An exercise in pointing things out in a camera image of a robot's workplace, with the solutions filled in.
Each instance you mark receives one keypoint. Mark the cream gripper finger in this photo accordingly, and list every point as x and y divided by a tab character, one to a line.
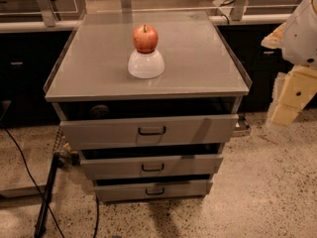
292	91
275	39

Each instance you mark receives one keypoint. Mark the grey drawer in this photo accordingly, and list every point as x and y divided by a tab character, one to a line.
127	189
144	132
151	162

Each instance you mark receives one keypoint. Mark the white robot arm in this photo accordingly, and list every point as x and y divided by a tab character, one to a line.
300	36

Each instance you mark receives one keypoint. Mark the grey top drawer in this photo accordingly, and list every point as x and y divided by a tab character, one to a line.
144	132

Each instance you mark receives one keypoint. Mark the grey metal drawer cabinet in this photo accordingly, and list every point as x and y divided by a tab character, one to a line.
146	79

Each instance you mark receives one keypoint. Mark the grey bottom drawer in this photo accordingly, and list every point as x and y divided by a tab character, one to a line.
127	189

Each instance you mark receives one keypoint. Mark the red apple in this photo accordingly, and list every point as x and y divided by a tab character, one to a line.
145	39

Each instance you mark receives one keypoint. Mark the white upturned bowl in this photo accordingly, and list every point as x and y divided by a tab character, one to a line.
146	66

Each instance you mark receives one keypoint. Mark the black metal bar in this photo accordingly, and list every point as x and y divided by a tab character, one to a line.
46	198

